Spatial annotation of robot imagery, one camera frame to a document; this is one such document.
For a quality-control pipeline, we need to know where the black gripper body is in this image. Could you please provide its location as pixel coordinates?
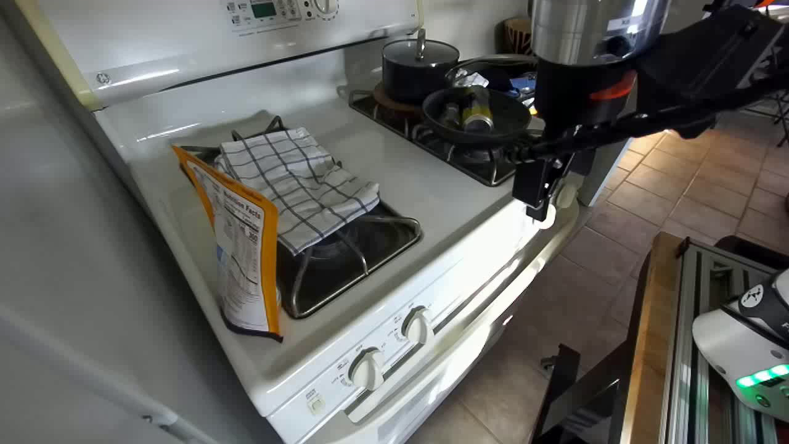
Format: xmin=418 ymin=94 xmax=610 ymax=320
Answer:
xmin=513 ymin=154 xmax=571 ymax=206

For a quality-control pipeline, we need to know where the white checkered kitchen towel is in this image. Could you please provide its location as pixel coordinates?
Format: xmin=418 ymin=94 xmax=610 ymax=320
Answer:
xmin=216 ymin=127 xmax=379 ymax=254

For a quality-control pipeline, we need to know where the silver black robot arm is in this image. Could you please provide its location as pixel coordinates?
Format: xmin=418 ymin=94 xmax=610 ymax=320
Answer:
xmin=513 ymin=0 xmax=789 ymax=218

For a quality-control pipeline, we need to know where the black right burner grate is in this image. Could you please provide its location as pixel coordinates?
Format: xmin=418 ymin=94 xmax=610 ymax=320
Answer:
xmin=351 ymin=85 xmax=525 ymax=186

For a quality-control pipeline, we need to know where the black burner grate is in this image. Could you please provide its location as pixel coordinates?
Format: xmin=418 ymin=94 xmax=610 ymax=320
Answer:
xmin=351 ymin=85 xmax=525 ymax=186
xmin=184 ymin=117 xmax=422 ymax=318

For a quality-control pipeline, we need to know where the bottle in frying pan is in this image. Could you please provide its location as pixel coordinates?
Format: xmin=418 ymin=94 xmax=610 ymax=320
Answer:
xmin=462 ymin=88 xmax=492 ymax=133

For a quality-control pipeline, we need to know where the black frying pan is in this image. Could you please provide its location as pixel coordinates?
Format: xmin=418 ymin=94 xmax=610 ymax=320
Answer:
xmin=422 ymin=85 xmax=529 ymax=146

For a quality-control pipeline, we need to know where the woven brown basket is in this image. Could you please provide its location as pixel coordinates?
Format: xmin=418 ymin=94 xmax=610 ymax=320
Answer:
xmin=502 ymin=16 xmax=529 ymax=54

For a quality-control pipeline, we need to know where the black pot with lid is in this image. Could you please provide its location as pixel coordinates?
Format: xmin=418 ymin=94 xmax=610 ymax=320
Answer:
xmin=383 ymin=29 xmax=458 ymax=104

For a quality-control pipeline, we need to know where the white stove knob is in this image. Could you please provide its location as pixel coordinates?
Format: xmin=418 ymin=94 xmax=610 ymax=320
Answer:
xmin=347 ymin=347 xmax=383 ymax=389
xmin=402 ymin=305 xmax=432 ymax=345

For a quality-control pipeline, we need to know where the white gas stove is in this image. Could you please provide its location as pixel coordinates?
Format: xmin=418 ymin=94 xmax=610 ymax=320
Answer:
xmin=2 ymin=0 xmax=578 ymax=444

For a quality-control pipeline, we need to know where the black metal stand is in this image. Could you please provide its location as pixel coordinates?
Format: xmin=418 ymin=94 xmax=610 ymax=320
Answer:
xmin=529 ymin=341 xmax=633 ymax=444

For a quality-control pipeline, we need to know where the black left burner grate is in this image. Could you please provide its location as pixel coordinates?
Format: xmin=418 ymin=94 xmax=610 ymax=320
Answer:
xmin=184 ymin=117 xmax=422 ymax=318

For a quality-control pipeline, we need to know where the white device with green light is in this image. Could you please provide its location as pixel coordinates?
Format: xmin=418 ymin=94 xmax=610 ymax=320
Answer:
xmin=693 ymin=269 xmax=789 ymax=422

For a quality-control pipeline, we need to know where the orange white snack bag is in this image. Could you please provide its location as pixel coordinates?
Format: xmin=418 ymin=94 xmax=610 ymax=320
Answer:
xmin=173 ymin=146 xmax=284 ymax=341

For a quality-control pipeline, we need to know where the stove control panel display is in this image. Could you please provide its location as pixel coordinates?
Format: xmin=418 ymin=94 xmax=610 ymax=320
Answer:
xmin=219 ymin=0 xmax=341 ymax=32

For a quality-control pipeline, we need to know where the wooden aluminium frame table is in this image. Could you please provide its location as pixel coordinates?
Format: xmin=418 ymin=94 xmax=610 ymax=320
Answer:
xmin=617 ymin=234 xmax=789 ymax=444

